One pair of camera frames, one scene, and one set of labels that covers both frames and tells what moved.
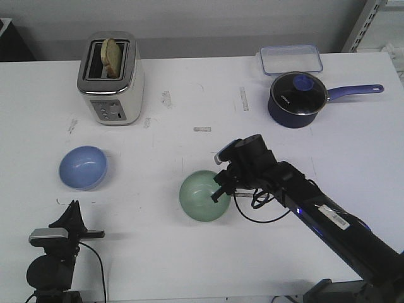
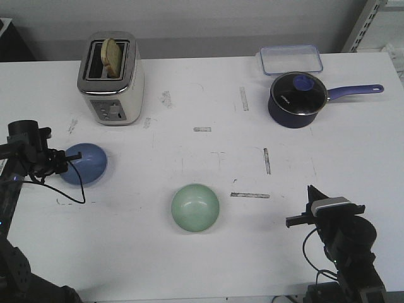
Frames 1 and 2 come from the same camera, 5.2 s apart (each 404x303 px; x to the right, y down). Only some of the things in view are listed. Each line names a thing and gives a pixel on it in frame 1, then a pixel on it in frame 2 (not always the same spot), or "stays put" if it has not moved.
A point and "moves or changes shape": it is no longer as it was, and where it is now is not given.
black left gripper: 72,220 -> 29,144
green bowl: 196,197 moves or changes shape
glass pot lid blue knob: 298,93 stays put
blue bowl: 83,167 moves or changes shape
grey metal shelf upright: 362,24 stays put
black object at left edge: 12,47 stays put
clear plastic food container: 283,59 stays put
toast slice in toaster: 111,55 stays put
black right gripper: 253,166 -> 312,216
